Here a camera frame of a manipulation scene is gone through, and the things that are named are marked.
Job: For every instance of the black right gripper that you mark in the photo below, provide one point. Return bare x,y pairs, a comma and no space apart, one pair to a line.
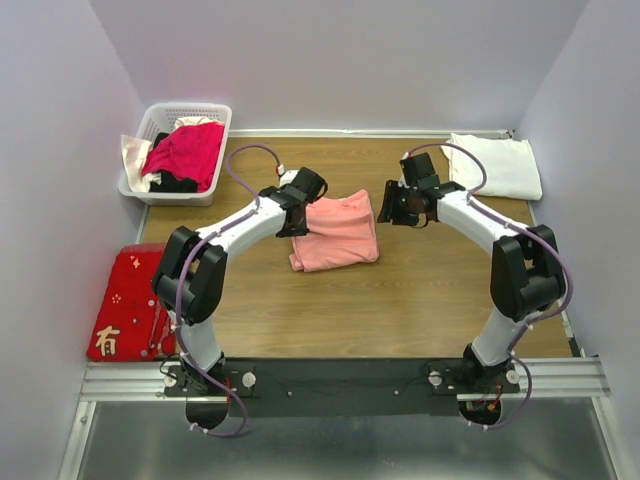
389,209

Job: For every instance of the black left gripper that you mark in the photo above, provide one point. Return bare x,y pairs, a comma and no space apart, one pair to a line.
302,230

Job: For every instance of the salmon pink t shirt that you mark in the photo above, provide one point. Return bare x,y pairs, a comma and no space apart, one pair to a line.
341,233

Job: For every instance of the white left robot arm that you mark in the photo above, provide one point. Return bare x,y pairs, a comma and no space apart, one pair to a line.
190,278

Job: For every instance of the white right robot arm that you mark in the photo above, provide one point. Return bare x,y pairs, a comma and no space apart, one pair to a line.
526,275

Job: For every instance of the folded white t shirt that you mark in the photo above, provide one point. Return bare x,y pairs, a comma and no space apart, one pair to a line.
510,167

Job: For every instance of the magenta t shirt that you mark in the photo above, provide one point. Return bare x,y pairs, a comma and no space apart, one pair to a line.
202,140

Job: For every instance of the black garment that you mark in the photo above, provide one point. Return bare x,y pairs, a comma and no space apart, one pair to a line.
171,165

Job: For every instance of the white plastic laundry basket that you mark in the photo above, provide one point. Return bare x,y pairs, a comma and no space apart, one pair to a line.
162,118

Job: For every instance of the cream white garment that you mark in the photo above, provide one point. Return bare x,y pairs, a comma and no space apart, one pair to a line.
134,153

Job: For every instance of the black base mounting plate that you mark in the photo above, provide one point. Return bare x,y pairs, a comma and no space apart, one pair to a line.
342,387

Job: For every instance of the red printed cloth bag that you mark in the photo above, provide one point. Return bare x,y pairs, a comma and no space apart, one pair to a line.
132,325

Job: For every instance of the aluminium frame rail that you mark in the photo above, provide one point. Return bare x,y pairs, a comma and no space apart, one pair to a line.
127,428

